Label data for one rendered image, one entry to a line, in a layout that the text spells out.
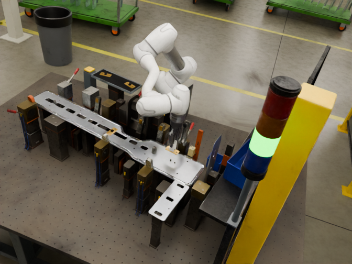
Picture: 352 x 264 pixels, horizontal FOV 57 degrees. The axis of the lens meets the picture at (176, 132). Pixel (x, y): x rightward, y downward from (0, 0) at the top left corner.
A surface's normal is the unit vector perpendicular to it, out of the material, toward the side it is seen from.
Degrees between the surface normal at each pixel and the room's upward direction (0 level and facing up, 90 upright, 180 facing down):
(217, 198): 0
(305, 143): 90
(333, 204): 0
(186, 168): 0
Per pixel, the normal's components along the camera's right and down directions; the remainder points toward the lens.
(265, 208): -0.50, 0.50
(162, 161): 0.12, -0.77
